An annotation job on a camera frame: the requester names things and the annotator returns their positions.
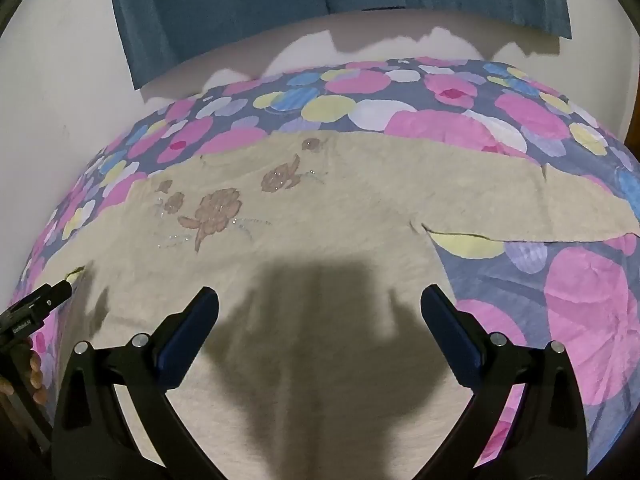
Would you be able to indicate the person's left hand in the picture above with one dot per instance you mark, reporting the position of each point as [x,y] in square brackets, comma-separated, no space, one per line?
[36,367]

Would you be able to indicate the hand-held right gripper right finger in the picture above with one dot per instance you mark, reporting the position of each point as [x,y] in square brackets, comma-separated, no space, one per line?
[452,332]

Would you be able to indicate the teal curtain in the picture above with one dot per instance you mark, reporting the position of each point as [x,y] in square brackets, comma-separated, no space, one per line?
[225,0]

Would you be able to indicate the beige knit sweater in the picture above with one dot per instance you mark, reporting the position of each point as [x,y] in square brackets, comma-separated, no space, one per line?
[325,200]

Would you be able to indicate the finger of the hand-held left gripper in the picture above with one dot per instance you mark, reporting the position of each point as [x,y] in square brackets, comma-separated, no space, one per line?
[52,295]

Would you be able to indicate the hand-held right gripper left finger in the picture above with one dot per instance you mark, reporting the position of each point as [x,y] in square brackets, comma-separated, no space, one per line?
[186,336]

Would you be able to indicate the dotted pink grey bedsheet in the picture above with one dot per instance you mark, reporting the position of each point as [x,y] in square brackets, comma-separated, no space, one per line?
[575,310]

